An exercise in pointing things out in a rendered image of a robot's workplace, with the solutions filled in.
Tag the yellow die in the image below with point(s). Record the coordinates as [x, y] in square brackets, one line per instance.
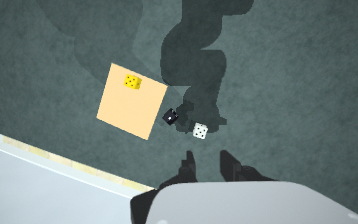
[132, 82]

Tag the beige square mat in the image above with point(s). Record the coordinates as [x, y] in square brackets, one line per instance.
[130, 109]

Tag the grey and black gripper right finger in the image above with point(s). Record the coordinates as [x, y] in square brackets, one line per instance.
[232, 170]

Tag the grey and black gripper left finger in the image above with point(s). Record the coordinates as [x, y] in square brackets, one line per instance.
[140, 204]

